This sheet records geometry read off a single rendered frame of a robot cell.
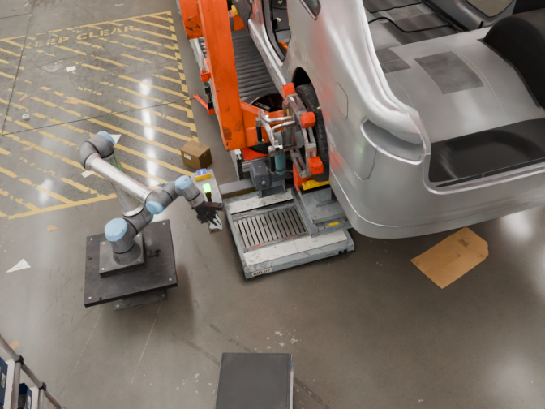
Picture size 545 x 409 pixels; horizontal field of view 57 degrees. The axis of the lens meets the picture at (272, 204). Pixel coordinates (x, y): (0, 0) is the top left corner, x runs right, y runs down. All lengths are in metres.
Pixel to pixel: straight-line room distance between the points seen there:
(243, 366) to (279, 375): 0.21
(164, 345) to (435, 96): 2.42
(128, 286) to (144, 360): 0.49
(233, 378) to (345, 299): 1.05
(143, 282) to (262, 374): 1.04
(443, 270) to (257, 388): 1.63
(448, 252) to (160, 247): 2.07
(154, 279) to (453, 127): 2.17
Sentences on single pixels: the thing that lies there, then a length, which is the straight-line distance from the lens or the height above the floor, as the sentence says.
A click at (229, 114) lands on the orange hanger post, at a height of 0.85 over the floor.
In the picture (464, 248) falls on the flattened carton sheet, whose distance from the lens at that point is 3.95.
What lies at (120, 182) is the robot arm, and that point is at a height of 1.09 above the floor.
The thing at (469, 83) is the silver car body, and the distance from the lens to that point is 3.72.
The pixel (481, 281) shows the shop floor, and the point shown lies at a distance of 3.81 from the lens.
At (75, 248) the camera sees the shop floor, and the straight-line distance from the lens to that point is 4.27.
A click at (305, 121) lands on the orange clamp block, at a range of 3.08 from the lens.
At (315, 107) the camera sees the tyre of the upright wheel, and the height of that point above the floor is 1.15.
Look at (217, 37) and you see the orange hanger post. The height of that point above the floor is 1.44.
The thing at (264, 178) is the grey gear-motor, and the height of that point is 0.35.
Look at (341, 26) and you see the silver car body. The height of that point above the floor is 1.74.
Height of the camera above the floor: 2.94
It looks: 45 degrees down
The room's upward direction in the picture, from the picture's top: 6 degrees counter-clockwise
